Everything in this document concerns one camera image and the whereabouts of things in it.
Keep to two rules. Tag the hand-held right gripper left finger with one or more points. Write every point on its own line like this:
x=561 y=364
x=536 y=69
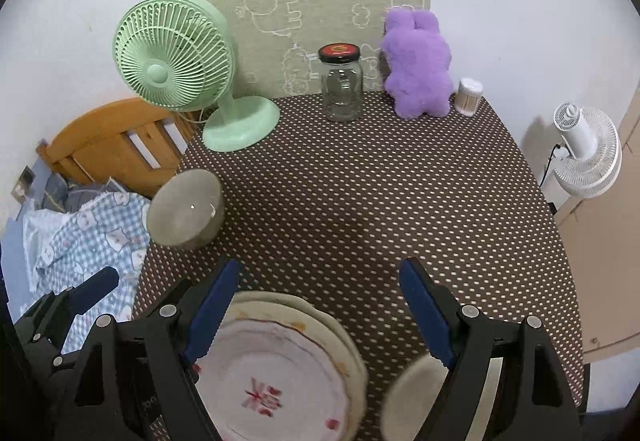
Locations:
x=215 y=311

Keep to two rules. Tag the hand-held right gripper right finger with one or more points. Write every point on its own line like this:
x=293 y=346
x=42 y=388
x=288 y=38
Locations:
x=425 y=311

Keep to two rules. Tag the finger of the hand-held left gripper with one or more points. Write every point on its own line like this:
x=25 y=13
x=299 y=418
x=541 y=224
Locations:
x=97 y=286

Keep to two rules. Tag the grey floral bowl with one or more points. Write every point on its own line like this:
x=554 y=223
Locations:
x=415 y=396
x=185 y=211

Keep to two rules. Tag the white plate with red print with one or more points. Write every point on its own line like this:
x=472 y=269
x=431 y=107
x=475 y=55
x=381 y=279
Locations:
x=265 y=386

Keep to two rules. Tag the blue checkered blanket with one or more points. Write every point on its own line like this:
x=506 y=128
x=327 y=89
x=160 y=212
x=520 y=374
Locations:
x=75 y=241

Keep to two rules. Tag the grey-blue cloth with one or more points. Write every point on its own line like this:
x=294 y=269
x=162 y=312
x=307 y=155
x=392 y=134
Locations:
x=75 y=193

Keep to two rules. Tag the brown polka-dot tablecloth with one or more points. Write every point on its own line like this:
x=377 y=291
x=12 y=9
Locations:
x=375 y=196

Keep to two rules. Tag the wooden bed headboard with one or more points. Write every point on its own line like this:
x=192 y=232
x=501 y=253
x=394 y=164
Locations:
x=110 y=141

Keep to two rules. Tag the cotton swab container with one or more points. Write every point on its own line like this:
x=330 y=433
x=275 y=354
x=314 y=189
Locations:
x=469 y=96

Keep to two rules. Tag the green table fan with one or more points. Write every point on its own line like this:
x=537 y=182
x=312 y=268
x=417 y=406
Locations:
x=165 y=71

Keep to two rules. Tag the white standing fan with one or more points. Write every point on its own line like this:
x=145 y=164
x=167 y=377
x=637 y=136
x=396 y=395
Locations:
x=590 y=156

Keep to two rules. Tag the glass jar with black lid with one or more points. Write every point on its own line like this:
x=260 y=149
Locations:
x=342 y=86

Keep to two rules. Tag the purple plush toy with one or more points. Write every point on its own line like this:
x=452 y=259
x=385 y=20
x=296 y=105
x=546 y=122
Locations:
x=417 y=71

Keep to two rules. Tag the grey wall socket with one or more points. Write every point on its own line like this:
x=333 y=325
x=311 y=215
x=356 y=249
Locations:
x=23 y=181

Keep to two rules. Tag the green printed wall mat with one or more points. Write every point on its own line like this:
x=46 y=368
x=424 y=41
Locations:
x=300 y=21

